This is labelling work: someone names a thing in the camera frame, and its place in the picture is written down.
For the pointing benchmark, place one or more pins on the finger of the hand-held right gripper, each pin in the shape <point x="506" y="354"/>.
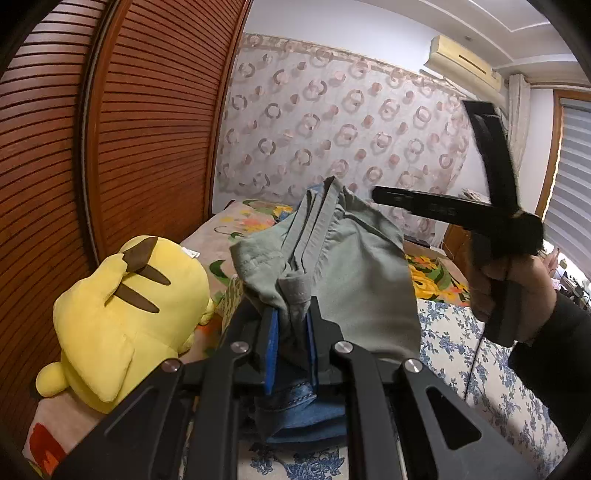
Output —
<point x="494" y="152"/>
<point x="438" y="207"/>

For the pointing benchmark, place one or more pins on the green t-shirt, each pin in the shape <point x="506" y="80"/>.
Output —
<point x="364" y="277"/>

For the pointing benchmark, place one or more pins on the person's right forearm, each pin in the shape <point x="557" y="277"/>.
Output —
<point x="563" y="360"/>

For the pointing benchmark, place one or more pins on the yellow plush toy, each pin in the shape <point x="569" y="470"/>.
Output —
<point x="115" y="323"/>

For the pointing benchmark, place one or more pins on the white lace curtain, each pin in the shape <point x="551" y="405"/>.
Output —
<point x="519" y="138"/>

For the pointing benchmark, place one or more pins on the blue floral bed sheet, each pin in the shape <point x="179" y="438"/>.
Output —
<point x="452" y="332"/>

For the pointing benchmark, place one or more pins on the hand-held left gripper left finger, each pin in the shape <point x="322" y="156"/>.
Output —
<point x="272" y="355"/>

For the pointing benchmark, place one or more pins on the wooden louvered wardrobe door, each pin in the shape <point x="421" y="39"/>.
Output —
<point x="152" y="115"/>

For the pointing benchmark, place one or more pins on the wall air conditioner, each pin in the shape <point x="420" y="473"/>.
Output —
<point x="461" y="55"/>

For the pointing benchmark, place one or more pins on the folded blue jeans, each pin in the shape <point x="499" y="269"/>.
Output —
<point x="295" y="406"/>

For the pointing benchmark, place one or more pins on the person's right hand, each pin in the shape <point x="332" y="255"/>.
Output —
<point x="535" y="295"/>

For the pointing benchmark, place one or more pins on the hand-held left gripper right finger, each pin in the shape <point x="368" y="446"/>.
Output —
<point x="311" y="355"/>

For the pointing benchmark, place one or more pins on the grey striped window blind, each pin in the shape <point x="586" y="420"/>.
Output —
<point x="572" y="184"/>

